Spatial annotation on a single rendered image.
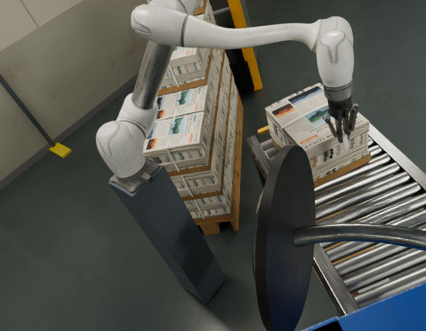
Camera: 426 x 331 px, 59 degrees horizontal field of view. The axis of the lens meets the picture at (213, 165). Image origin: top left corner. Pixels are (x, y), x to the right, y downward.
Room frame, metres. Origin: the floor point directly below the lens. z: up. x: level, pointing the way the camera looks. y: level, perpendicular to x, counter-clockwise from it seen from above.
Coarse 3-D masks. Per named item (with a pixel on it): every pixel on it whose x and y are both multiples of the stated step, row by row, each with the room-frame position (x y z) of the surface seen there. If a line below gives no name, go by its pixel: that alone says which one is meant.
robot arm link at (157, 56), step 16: (192, 0) 1.32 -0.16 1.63; (160, 48) 1.37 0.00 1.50; (144, 64) 1.44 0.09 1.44; (160, 64) 1.40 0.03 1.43; (144, 80) 1.44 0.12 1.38; (160, 80) 1.43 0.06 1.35; (128, 96) 1.55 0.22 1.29; (144, 96) 1.45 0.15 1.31; (128, 112) 1.49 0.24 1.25; (144, 112) 1.47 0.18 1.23; (144, 128) 1.47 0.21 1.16
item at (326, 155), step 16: (304, 128) 1.18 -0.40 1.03; (320, 128) 1.14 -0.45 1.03; (368, 128) 1.07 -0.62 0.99; (304, 144) 1.09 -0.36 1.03; (320, 144) 1.06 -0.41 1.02; (336, 144) 1.06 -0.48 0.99; (352, 144) 1.07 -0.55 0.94; (320, 160) 1.06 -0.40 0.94; (336, 160) 1.07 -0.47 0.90; (352, 160) 1.07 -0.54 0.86; (320, 176) 1.06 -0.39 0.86
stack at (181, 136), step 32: (160, 96) 2.32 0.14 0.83; (192, 96) 2.14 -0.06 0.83; (224, 96) 2.54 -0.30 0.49; (160, 128) 1.94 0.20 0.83; (192, 128) 1.81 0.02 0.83; (224, 128) 2.22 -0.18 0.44; (160, 160) 1.77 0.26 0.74; (192, 160) 1.70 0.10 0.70; (192, 192) 1.73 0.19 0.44; (224, 192) 1.74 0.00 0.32
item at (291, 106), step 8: (312, 88) 1.41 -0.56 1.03; (320, 88) 1.39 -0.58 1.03; (296, 96) 1.40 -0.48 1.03; (304, 96) 1.38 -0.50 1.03; (312, 96) 1.36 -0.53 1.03; (320, 96) 1.34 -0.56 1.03; (272, 104) 1.42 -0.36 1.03; (280, 104) 1.39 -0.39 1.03; (288, 104) 1.37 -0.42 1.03; (296, 104) 1.35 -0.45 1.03; (304, 104) 1.32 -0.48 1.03; (312, 104) 1.30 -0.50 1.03; (272, 112) 1.36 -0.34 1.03; (280, 112) 1.34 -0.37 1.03; (288, 112) 1.32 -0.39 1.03; (296, 112) 1.30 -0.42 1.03; (272, 120) 1.35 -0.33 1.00; (280, 120) 1.29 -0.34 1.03; (272, 128) 1.38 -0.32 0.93; (280, 128) 1.28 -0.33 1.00; (272, 136) 1.40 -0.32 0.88; (280, 136) 1.30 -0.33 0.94; (280, 144) 1.31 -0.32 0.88
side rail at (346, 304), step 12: (252, 144) 1.49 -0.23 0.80; (252, 156) 1.52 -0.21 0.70; (264, 156) 1.37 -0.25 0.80; (264, 168) 1.30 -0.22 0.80; (324, 252) 0.76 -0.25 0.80; (312, 264) 0.80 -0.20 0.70; (324, 264) 0.72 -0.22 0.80; (324, 276) 0.68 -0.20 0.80; (336, 276) 0.66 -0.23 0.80; (336, 288) 0.62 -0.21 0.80; (336, 300) 0.59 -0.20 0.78; (348, 300) 0.57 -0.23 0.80; (348, 312) 0.53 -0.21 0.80
